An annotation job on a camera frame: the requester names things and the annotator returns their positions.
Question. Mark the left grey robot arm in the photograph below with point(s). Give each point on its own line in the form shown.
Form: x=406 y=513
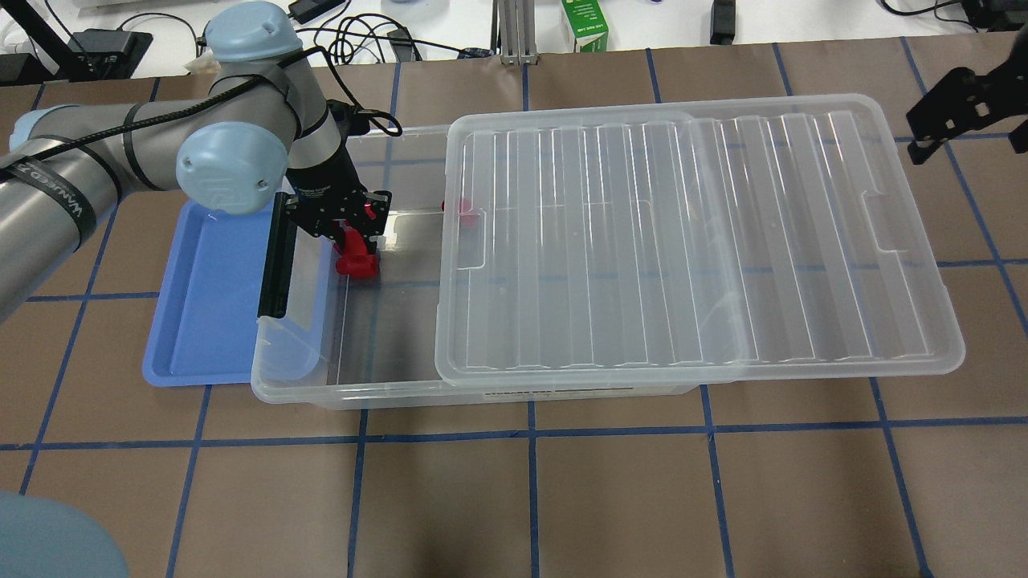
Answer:
x=265 y=122

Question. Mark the green white carton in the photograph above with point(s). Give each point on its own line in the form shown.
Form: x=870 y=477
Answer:
x=585 y=25

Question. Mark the black device on table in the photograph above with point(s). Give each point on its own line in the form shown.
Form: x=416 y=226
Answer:
x=722 y=26

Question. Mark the clear plastic storage box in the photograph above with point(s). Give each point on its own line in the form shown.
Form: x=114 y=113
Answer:
x=361 y=345

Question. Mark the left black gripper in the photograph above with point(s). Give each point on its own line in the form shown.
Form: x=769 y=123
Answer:
x=320 y=176

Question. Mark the red block from tray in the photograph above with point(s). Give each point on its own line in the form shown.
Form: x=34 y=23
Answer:
x=357 y=267

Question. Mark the clear plastic box lid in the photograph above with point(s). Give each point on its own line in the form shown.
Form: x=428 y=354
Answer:
x=837 y=275

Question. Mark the blue plastic tray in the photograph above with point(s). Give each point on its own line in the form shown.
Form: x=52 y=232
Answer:
x=207 y=331

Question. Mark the black power adapter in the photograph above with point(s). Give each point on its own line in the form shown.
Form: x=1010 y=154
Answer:
x=305 y=11

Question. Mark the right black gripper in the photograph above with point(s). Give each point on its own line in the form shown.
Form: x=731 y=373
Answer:
x=957 y=104

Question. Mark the aluminium frame post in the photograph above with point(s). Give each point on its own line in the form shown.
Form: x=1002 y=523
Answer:
x=514 y=32

